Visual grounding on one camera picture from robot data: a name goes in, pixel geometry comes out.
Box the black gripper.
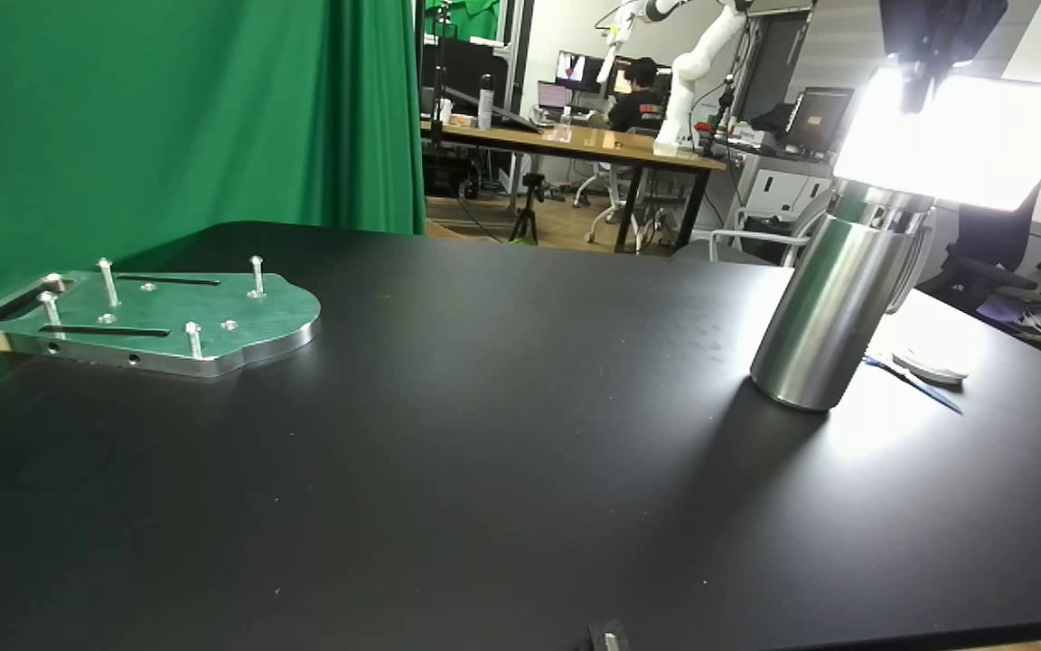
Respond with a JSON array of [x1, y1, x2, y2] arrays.
[[878, 0, 1011, 120]]

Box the stainless steel flask with handle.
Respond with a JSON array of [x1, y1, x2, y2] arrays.
[[747, 182, 941, 415]]

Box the bright studio light panel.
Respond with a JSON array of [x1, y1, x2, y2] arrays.
[[833, 64, 1041, 218]]

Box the dark monitor with stand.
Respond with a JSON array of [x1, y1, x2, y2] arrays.
[[780, 85, 857, 156]]

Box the seated person in black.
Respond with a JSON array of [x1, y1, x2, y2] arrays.
[[606, 54, 669, 133]]

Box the wooden desk with black legs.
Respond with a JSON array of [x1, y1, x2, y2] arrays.
[[424, 112, 731, 255]]

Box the pair of desk monitors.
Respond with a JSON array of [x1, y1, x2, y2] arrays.
[[548, 48, 612, 91]]

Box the small black tripod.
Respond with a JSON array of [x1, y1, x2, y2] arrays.
[[507, 173, 545, 247]]

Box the grey bottle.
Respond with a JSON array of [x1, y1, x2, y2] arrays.
[[475, 76, 498, 133]]

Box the green screen curtain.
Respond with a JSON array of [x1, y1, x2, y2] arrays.
[[0, 0, 430, 418]]

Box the metal mounting plate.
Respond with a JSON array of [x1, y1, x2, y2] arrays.
[[0, 264, 325, 381]]

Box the white frame chair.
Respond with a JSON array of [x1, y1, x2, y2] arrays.
[[687, 220, 817, 264]]

